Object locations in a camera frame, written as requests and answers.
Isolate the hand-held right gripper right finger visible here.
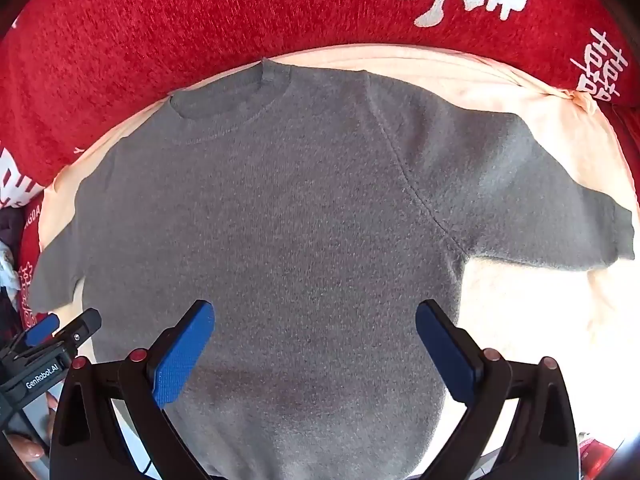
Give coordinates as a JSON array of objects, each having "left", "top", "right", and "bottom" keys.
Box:
[{"left": 415, "top": 300, "right": 581, "bottom": 480}]

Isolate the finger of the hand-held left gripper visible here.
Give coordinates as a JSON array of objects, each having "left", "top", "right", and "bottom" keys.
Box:
[
  {"left": 55, "top": 308, "right": 103, "bottom": 348},
  {"left": 25, "top": 312, "right": 61, "bottom": 347}
]

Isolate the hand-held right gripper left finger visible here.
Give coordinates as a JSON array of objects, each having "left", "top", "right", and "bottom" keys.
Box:
[{"left": 50, "top": 300, "right": 217, "bottom": 480}]

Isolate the grey knit sweater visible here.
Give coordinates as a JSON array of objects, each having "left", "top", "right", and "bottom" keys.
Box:
[{"left": 29, "top": 57, "right": 636, "bottom": 480}]

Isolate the person's left hand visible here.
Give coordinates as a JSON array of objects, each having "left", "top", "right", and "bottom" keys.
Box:
[{"left": 2, "top": 392, "right": 58, "bottom": 466}]

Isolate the white floral cloth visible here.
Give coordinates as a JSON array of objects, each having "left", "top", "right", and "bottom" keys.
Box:
[{"left": 0, "top": 242, "right": 22, "bottom": 293}]

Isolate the cream towel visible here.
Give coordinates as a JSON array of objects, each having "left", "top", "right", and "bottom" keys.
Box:
[{"left": 37, "top": 42, "right": 638, "bottom": 461}]

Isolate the dark maroon cloth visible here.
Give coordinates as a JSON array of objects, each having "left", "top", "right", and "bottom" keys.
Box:
[{"left": 0, "top": 204, "right": 23, "bottom": 243}]

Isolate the red printed blanket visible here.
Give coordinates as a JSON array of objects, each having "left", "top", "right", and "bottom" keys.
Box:
[{"left": 0, "top": 0, "right": 640, "bottom": 331}]

